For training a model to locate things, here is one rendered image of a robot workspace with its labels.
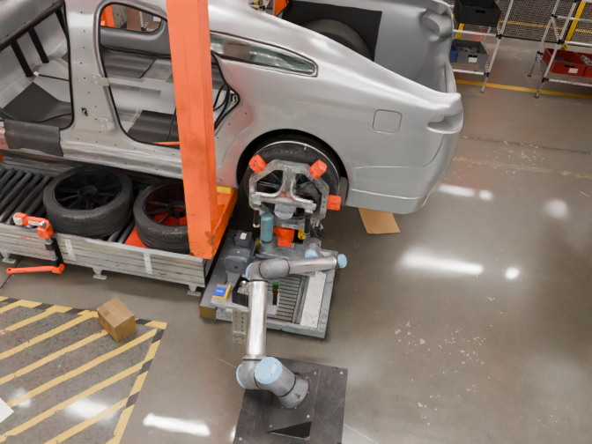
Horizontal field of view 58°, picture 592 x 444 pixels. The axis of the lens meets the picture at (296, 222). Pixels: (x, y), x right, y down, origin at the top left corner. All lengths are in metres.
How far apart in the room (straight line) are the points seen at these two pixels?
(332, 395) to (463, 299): 1.56
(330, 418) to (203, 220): 1.42
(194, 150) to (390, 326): 1.97
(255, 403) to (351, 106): 1.87
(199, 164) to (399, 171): 1.31
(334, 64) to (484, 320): 2.25
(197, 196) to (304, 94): 0.91
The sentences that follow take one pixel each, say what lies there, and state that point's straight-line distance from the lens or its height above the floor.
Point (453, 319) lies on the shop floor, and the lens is 4.32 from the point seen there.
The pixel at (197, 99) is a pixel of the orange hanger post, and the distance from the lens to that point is 2.97.
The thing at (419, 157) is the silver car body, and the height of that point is 1.24.
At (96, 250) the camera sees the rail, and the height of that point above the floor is 0.32.
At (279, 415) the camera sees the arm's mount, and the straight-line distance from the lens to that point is 3.22.
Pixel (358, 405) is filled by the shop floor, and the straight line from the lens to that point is 3.72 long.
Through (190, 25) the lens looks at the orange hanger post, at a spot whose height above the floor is 2.14.
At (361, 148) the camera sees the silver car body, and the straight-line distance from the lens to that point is 3.55.
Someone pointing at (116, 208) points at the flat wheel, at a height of 0.49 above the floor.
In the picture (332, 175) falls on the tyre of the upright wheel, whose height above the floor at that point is 1.03.
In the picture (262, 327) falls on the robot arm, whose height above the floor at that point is 0.63.
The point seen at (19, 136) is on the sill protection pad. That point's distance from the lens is 4.46.
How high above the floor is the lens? 3.21
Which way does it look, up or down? 42 degrees down
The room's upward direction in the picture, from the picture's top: 5 degrees clockwise
